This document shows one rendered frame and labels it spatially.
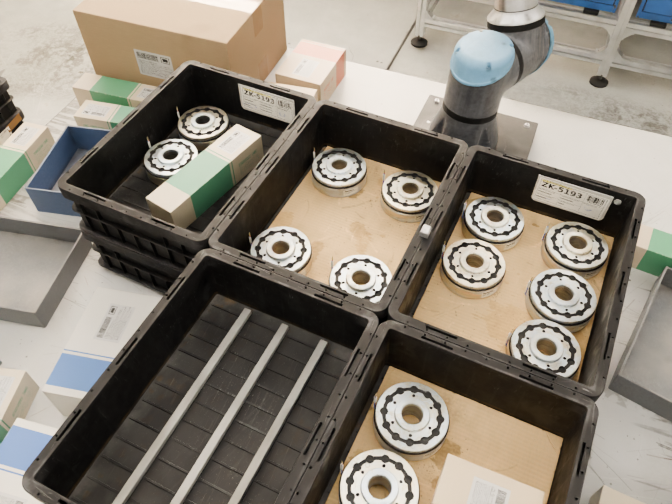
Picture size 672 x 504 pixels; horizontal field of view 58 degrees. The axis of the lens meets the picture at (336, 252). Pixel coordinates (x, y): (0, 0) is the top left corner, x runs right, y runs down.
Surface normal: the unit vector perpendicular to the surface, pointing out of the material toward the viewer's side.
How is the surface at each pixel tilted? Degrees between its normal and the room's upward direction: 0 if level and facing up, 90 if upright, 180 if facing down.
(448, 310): 0
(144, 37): 90
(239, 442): 0
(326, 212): 0
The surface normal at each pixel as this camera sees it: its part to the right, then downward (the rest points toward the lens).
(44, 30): 0.00, -0.62
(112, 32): -0.35, 0.73
